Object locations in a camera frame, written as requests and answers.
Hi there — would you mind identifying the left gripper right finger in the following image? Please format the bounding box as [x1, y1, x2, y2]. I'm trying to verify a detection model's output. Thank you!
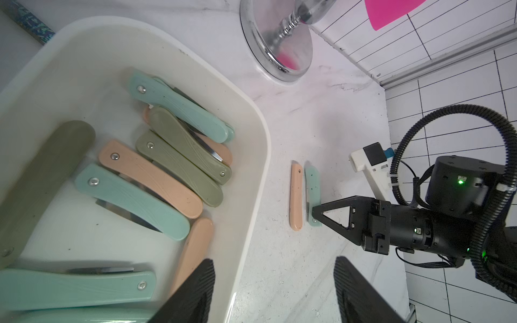
[333, 257, 404, 323]

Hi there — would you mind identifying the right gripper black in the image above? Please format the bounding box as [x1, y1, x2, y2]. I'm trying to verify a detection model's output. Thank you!
[311, 156, 505, 258]

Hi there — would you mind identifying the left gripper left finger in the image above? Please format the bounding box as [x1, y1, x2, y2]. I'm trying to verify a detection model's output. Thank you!
[149, 258, 215, 323]

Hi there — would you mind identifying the mint folding fruit knife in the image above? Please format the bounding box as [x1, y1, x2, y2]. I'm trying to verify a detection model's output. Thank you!
[305, 165, 322, 227]

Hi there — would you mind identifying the peach folding fruit knife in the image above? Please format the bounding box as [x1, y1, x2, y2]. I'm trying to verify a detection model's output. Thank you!
[289, 163, 303, 231]

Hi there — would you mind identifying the peach knife lower in box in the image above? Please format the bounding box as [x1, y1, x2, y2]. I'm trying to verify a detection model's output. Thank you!
[170, 218, 214, 296]

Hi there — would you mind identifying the peach knife in box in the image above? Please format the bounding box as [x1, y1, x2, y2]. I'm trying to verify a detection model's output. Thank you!
[98, 139, 203, 219]
[170, 218, 214, 296]

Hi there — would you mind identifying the mint knife in box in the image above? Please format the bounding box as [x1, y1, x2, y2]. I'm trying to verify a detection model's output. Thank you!
[1, 269, 156, 311]
[128, 69, 235, 143]
[74, 164, 191, 241]

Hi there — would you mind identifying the white plastic storage box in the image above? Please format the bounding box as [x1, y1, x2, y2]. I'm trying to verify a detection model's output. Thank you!
[1, 16, 271, 322]

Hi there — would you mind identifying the mint knife bottom in box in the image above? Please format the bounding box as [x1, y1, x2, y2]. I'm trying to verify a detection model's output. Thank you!
[1, 269, 156, 311]

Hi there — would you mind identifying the large olive knife in box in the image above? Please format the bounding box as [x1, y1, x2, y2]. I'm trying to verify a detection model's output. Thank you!
[1, 121, 96, 269]

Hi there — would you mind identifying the mint knife top in box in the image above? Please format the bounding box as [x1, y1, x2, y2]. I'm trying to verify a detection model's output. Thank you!
[128, 69, 235, 143]

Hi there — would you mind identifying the chrome cup holder stand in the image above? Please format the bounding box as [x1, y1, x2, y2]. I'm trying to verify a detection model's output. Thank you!
[240, 0, 335, 83]

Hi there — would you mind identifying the pink plastic wine glass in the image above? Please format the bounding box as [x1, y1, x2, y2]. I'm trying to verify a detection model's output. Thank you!
[364, 0, 425, 31]

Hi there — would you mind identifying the small patterned dish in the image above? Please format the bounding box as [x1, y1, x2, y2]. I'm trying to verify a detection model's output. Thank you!
[2, 0, 55, 45]

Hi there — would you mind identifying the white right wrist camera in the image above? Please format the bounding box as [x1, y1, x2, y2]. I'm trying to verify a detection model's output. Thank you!
[350, 142, 396, 203]

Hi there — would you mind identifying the black corrugated cable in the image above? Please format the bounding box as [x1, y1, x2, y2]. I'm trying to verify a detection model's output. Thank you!
[390, 104, 517, 283]

